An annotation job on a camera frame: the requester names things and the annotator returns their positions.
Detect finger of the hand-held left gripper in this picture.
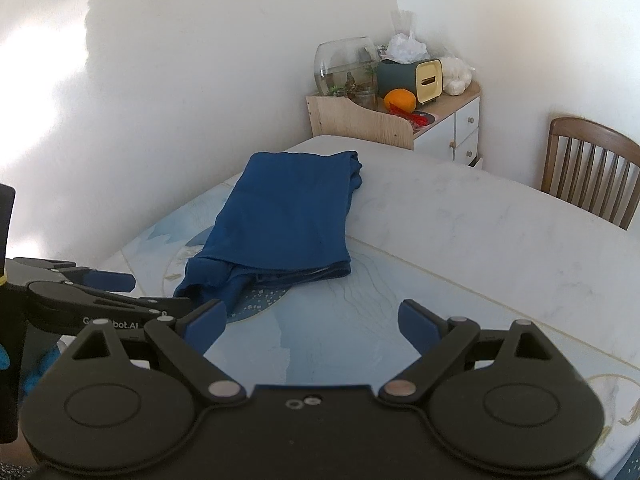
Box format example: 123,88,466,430
10,258,137,294
27,281,194,312

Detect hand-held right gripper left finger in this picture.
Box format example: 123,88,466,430
72,300,249,404

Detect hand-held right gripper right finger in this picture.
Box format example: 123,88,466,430
377,299,554,404

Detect blue pants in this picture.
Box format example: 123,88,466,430
172,150,364,317

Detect person's left hand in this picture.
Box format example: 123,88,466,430
21,349,62,395

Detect dark speckled cloth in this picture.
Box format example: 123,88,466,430
0,457,40,480

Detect red chili peppers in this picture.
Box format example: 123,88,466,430
389,105,430,129

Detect wooden cabinet with white drawers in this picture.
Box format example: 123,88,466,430
305,81,484,169

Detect orange fruit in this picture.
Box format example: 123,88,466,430
383,88,417,114

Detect wooden slat-back chair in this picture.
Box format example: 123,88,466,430
540,117,640,231

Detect green and yellow tissue box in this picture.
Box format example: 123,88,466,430
376,58,444,106

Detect white filled bag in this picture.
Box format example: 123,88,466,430
442,57,474,96

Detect glass fish bowl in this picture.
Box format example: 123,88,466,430
313,36,389,99

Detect white crumpled plastic bag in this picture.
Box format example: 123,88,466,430
381,30,432,65

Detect clear plastic bag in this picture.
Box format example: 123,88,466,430
390,10,417,43

